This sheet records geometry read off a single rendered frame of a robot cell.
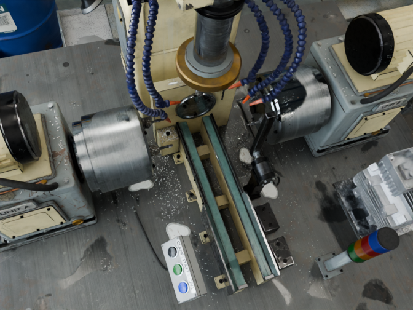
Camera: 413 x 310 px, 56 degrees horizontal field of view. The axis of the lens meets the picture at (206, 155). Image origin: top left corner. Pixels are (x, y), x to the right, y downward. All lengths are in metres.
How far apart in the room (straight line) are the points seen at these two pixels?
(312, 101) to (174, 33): 0.49
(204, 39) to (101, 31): 1.54
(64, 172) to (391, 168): 0.96
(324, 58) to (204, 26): 0.58
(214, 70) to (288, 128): 0.38
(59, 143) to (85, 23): 1.43
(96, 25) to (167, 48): 1.23
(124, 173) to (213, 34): 0.49
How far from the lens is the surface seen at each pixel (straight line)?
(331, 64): 1.40
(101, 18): 2.53
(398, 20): 1.32
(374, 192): 1.34
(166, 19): 1.20
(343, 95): 1.34
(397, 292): 1.58
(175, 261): 1.12
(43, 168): 1.14
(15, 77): 1.81
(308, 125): 1.33
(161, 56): 1.31
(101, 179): 1.17
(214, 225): 1.29
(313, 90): 1.31
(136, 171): 1.18
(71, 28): 2.50
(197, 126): 1.51
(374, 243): 1.13
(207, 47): 0.98
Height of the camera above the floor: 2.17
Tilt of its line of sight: 64 degrees down
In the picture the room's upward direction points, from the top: 11 degrees clockwise
